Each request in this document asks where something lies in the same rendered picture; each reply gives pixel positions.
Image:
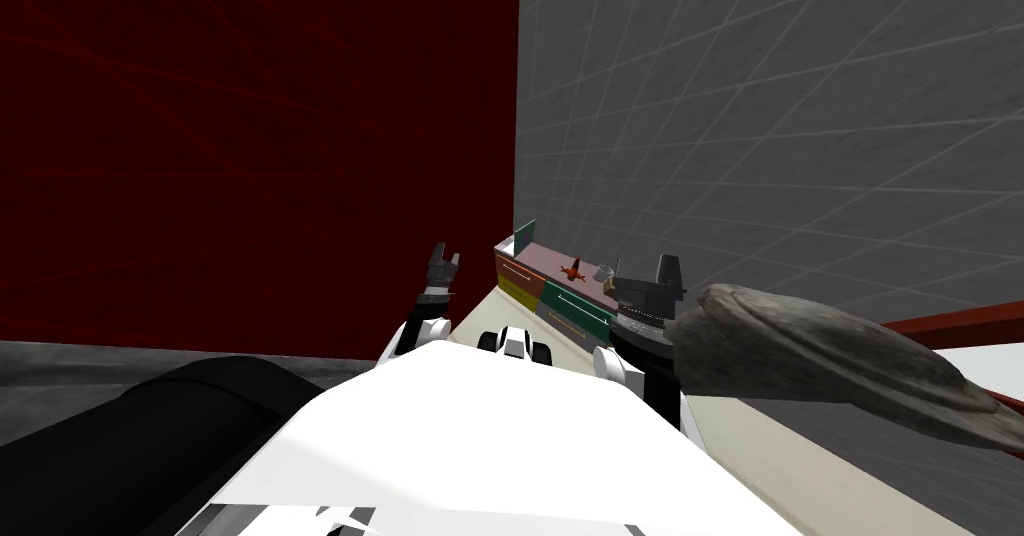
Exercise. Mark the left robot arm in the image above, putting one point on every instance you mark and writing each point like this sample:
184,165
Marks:
136,440

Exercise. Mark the grey oblong rounded shape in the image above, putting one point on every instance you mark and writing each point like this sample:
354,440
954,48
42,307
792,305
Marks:
816,352

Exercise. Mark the cabinet with coloured drawers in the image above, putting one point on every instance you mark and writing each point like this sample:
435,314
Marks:
572,304

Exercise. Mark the red toy figure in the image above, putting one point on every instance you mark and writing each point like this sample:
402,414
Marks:
573,272

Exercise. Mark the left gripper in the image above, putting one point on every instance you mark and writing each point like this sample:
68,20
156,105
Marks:
441,277

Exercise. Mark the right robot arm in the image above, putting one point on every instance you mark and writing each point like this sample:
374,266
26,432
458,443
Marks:
652,360

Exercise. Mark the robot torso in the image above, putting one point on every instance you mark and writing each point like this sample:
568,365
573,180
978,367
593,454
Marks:
480,440

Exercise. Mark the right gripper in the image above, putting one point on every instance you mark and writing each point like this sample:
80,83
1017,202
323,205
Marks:
646,294

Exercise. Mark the grey mug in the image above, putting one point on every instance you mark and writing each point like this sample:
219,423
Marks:
604,273

